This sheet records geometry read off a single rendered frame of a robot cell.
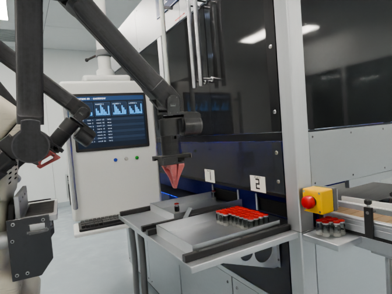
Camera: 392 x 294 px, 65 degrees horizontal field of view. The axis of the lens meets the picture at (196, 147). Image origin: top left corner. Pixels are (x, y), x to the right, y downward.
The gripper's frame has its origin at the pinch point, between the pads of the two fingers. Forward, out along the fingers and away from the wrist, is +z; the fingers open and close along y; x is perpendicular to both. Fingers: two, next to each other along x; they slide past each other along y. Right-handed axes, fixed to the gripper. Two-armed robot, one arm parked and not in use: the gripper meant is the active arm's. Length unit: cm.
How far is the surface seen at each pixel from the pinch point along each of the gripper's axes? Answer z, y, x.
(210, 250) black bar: 18.9, 5.8, -7.6
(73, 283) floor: 105, -12, 203
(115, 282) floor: 106, 20, 181
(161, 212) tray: 18.0, 11.5, 41.3
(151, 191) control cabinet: 17, 25, 87
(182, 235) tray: 19.8, 7.0, 12.6
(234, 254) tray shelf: 20.8, 11.9, -10.5
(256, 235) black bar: 18.9, 22.9, -7.6
